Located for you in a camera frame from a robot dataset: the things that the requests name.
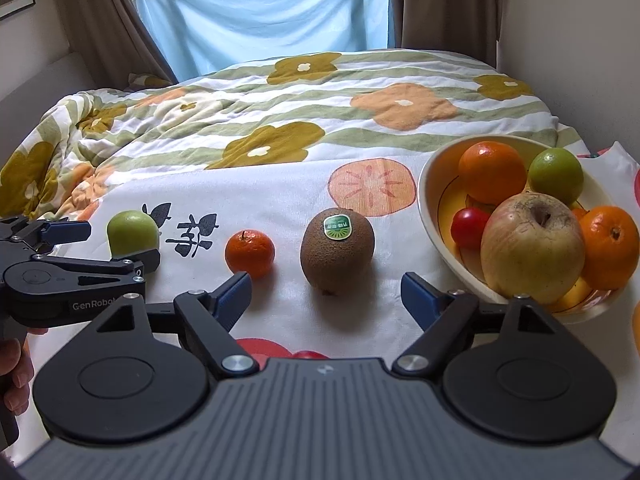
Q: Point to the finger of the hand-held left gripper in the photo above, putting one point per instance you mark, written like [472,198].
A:
[147,262]
[67,230]

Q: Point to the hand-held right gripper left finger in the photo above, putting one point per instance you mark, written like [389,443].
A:
[232,300]

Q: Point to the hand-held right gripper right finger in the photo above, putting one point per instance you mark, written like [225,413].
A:
[417,300]

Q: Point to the small green apple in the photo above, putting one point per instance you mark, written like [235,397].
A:
[131,232]

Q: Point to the red cherry tomato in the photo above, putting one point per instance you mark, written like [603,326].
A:
[467,227]
[311,355]

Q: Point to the brown kiwi with sticker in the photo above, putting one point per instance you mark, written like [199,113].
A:
[337,260]

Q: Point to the cream and yellow bowl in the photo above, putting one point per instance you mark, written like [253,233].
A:
[436,190]

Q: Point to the yellowish wrinkled apple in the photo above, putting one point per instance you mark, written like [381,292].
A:
[532,250]

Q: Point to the orange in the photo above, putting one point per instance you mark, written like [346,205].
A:
[612,250]
[492,172]

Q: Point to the green lime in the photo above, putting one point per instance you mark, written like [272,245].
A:
[556,176]

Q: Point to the person's left hand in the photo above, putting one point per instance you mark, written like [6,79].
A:
[17,370]

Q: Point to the small tangerine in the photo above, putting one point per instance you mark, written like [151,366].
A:
[250,255]

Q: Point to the white fruit print cloth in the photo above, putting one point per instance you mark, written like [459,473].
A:
[280,195]

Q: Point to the grey headboard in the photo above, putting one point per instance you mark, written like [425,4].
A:
[45,80]

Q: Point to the floral blanket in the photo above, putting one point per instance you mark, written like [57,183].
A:
[250,110]

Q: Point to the brown curtain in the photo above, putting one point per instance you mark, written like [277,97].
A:
[445,5]
[100,10]

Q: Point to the light blue curtain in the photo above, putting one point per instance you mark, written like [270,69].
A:
[260,15]

